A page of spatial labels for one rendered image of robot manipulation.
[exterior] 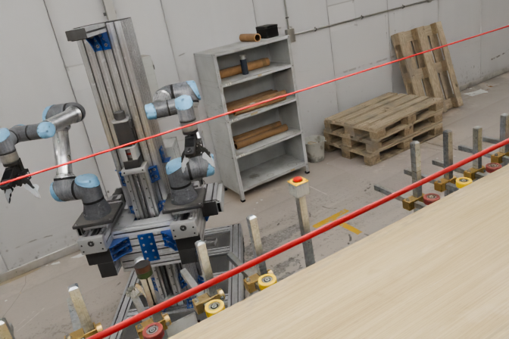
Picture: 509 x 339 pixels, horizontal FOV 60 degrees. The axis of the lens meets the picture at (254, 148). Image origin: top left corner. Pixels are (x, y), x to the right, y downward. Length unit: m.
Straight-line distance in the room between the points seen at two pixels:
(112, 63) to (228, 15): 2.46
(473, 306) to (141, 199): 1.76
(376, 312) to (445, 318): 0.23
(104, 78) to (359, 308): 1.69
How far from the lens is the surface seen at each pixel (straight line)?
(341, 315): 1.75
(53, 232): 4.56
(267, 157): 5.18
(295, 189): 1.98
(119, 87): 2.49
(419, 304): 1.79
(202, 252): 1.88
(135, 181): 2.60
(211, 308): 1.89
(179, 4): 4.53
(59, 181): 2.61
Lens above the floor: 2.07
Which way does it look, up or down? 20 degrees down
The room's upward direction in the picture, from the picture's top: 10 degrees counter-clockwise
